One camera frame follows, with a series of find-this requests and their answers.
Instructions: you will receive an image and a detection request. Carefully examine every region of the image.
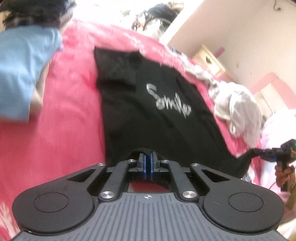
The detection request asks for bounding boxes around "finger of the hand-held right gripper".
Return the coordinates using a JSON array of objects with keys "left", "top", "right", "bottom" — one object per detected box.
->
[{"left": 253, "top": 148, "right": 277, "bottom": 161}]

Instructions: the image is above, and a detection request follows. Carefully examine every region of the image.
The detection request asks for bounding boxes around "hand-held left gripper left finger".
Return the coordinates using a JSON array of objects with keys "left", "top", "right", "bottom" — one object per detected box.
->
[{"left": 67, "top": 154, "right": 147, "bottom": 202}]

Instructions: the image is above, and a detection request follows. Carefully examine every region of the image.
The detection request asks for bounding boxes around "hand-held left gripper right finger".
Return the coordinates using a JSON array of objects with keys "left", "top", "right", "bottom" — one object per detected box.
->
[{"left": 150, "top": 151, "right": 232, "bottom": 202}]

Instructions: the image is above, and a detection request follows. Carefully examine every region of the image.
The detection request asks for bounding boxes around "black t-shirt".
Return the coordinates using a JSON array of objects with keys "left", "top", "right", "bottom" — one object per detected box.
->
[{"left": 94, "top": 46, "right": 252, "bottom": 183}]

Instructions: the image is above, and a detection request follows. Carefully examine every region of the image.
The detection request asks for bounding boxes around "stack of folded clothes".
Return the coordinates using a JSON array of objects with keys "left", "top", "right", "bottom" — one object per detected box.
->
[{"left": 0, "top": 0, "right": 77, "bottom": 29}]

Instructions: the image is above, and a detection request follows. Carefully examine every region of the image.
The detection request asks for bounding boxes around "person's right hand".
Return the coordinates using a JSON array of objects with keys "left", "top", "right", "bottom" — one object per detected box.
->
[{"left": 275, "top": 164, "right": 296, "bottom": 187}]

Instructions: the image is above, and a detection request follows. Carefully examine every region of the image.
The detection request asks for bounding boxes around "white cloth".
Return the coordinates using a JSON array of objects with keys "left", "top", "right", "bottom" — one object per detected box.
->
[{"left": 214, "top": 82, "right": 263, "bottom": 142}]

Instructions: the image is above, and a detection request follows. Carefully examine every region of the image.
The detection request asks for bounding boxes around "pink floral blanket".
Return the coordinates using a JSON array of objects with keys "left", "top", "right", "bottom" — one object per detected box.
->
[{"left": 0, "top": 19, "right": 296, "bottom": 241}]

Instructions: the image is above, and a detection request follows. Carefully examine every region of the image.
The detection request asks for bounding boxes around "cream nightstand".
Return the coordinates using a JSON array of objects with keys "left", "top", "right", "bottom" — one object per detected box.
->
[{"left": 193, "top": 44, "right": 226, "bottom": 75}]

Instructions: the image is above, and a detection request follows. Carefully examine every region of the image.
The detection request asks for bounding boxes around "beige folded garment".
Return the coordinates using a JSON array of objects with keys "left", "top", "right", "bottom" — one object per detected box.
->
[{"left": 28, "top": 62, "right": 50, "bottom": 116}]

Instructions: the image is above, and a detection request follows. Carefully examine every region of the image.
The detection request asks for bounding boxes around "wheelchair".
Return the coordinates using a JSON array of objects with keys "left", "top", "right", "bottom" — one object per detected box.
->
[{"left": 131, "top": 2, "right": 183, "bottom": 33}]

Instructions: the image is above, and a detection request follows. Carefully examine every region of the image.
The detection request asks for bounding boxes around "blue folded garment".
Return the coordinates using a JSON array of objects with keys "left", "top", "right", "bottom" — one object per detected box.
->
[{"left": 0, "top": 25, "right": 64, "bottom": 122}]

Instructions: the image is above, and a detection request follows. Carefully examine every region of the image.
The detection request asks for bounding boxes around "pink furniture frame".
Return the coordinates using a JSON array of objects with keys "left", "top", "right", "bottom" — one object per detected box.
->
[{"left": 251, "top": 72, "right": 296, "bottom": 116}]

